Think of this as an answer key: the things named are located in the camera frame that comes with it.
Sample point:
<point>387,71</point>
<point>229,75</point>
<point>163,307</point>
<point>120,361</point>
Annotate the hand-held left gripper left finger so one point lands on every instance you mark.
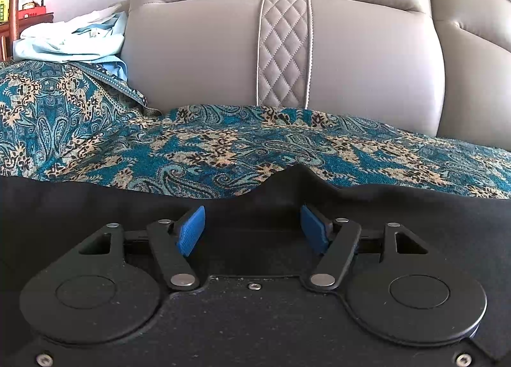
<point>191,231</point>

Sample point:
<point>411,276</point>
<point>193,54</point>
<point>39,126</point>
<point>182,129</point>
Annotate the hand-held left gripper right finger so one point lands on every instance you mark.
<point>313,232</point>

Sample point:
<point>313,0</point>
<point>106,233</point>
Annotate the black pants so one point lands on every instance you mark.
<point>80,203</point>

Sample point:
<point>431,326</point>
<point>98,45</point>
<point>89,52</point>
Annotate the teal paisley blanket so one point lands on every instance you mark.
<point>159,147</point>

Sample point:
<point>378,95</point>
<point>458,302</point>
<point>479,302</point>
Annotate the grey leather headboard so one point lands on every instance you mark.
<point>199,51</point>

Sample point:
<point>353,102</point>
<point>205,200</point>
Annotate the light blue cloth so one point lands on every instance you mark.
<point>72,45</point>

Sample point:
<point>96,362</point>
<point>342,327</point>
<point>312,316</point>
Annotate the wooden cabinet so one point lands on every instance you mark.
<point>6,41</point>

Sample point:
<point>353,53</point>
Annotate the red box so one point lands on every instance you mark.
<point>32,12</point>

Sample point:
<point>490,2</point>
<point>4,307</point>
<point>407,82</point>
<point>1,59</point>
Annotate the brown wooden pole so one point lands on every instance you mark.
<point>15,3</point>

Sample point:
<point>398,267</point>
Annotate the green box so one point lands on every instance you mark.
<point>3,11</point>

